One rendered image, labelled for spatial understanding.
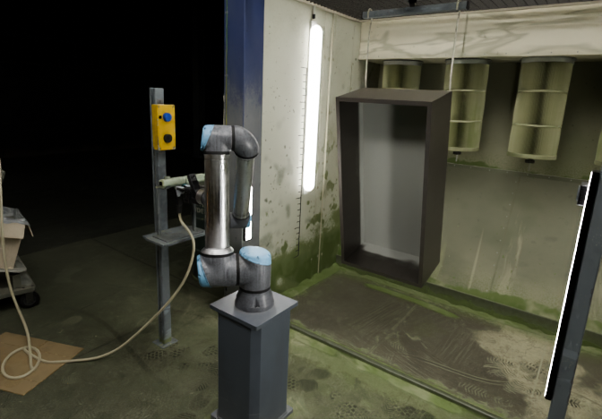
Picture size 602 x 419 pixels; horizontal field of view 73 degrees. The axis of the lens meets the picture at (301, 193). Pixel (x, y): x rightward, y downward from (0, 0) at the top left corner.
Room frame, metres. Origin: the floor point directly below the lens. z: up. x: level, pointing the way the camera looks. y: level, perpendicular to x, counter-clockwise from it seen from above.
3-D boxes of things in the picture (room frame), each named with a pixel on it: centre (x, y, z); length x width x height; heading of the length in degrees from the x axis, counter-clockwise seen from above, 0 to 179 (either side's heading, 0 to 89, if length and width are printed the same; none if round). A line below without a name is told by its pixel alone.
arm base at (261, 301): (1.80, 0.20, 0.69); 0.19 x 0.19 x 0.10
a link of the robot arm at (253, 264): (1.80, 0.21, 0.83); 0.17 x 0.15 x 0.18; 104
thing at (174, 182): (2.40, 0.64, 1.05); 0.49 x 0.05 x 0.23; 144
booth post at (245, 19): (2.77, 0.41, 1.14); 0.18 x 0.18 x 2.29; 54
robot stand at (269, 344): (1.80, 0.20, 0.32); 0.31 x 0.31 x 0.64; 54
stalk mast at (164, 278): (2.41, 0.86, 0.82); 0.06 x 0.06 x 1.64; 54
